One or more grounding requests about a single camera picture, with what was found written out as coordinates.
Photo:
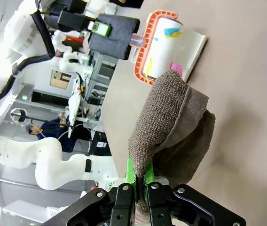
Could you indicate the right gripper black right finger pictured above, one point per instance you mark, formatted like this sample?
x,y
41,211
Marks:
x,y
164,204

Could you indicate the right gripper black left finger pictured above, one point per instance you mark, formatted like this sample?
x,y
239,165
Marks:
x,y
121,202

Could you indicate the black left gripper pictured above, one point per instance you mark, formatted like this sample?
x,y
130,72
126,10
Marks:
x,y
72,20

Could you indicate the orange white lint roller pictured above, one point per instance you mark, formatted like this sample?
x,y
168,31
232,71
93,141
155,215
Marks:
x,y
161,54

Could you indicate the brown microfibre towel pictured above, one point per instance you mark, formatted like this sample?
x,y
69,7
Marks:
x,y
166,113

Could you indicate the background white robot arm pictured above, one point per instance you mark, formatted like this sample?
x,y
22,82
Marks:
x,y
68,55

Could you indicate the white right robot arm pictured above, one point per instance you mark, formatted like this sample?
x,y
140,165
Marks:
x,y
51,153

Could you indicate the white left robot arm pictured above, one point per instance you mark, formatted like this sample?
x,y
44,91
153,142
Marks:
x,y
20,30

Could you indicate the grey equipment rack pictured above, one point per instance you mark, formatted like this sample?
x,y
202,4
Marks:
x,y
100,77

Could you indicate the yellow paper scrap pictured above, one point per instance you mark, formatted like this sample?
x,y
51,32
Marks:
x,y
149,69

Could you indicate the black computer case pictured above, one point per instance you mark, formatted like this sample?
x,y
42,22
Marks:
x,y
100,143

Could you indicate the cardboard panel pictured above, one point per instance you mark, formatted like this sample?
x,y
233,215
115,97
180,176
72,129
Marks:
x,y
60,79

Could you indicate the pink paper scrap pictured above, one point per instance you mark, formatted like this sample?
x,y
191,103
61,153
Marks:
x,y
176,68

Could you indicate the seated person in blue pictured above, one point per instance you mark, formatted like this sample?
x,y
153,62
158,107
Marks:
x,y
51,127

